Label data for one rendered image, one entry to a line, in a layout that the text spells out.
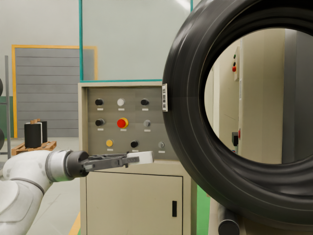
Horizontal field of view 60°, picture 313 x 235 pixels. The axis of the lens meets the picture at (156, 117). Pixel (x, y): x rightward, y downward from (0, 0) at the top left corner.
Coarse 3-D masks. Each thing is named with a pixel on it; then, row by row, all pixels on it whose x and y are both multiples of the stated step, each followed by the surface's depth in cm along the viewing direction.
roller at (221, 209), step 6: (222, 210) 64; (228, 210) 63; (222, 216) 61; (228, 216) 60; (234, 216) 61; (222, 222) 58; (228, 222) 58; (234, 222) 58; (222, 228) 58; (228, 228) 57; (234, 228) 57; (222, 234) 58; (228, 234) 57; (234, 234) 57
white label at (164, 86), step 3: (165, 84) 58; (162, 87) 62; (165, 87) 59; (162, 90) 62; (165, 90) 59; (162, 93) 62; (165, 93) 59; (162, 96) 62; (165, 96) 59; (165, 99) 59; (165, 102) 59; (165, 105) 59; (165, 108) 59
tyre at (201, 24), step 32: (224, 0) 55; (256, 0) 54; (288, 0) 76; (192, 32) 57; (224, 32) 82; (192, 64) 57; (192, 96) 57; (192, 128) 57; (192, 160) 59; (224, 160) 58; (224, 192) 57; (256, 192) 55; (288, 192) 77; (288, 224) 56
